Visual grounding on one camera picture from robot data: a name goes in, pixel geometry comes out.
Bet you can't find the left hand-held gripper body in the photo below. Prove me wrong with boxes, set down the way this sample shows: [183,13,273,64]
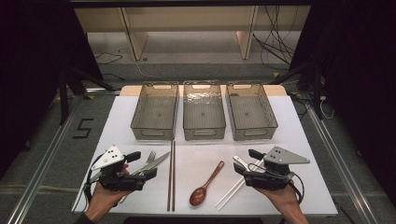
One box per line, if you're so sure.
[91,145,148,192]

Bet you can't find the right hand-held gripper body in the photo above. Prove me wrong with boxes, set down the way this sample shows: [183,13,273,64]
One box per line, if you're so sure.
[244,146,311,191]

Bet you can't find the metal spoon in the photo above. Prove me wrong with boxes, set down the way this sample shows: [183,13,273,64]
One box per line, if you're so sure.
[233,155,260,173]

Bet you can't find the metal fork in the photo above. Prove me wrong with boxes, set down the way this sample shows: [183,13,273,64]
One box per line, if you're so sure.
[119,150,157,204]

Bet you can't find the brown chopstick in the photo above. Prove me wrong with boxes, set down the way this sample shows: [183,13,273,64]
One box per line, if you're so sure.
[166,140,174,213]
[171,140,177,213]

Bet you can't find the grey transparent plastic basket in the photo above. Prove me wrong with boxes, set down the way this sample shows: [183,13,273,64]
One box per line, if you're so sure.
[225,80,279,142]
[130,81,180,141]
[182,79,227,141]

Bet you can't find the brown wooden spoon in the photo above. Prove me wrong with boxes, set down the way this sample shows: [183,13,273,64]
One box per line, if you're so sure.
[189,160,225,207]

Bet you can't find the person's left hand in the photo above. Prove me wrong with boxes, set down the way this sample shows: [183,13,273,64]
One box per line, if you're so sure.
[85,181,130,222]

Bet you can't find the person's right hand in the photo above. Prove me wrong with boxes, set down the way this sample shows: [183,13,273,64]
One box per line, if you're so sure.
[255,180,304,218]

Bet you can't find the white paper sheet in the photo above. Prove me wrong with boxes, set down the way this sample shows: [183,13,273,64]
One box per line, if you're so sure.
[71,95,339,217]

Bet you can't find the black tripod stand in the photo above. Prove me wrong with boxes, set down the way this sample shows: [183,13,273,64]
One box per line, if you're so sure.
[269,60,325,120]
[57,66,116,125]

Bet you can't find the black curtain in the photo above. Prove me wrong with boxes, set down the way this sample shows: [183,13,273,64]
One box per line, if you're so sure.
[289,0,396,206]
[0,0,104,178]

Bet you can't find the light wooden bench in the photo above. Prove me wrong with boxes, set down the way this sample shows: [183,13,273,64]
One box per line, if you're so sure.
[74,5,312,62]

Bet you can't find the left hand-held gripper cable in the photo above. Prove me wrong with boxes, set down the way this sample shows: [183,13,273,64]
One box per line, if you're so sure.
[83,153,106,203]

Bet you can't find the hand-held gripper cable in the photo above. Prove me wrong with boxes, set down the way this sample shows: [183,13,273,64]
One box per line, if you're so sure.
[83,153,106,203]
[289,172,305,204]

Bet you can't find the right hand-held gripper cable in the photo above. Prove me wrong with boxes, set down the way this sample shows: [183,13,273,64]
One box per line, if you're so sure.
[289,172,305,204]

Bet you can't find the aluminium floor rail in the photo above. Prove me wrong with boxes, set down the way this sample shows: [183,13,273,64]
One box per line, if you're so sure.
[6,92,85,224]
[306,105,379,224]

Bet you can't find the white floor cable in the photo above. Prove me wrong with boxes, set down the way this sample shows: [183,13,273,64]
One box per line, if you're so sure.
[118,49,176,82]

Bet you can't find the thin black floor cable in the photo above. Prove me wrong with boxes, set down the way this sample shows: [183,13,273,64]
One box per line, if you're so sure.
[94,50,124,66]

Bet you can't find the bundle of black floor cables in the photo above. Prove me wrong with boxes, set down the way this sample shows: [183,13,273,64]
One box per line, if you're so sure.
[251,5,300,71]

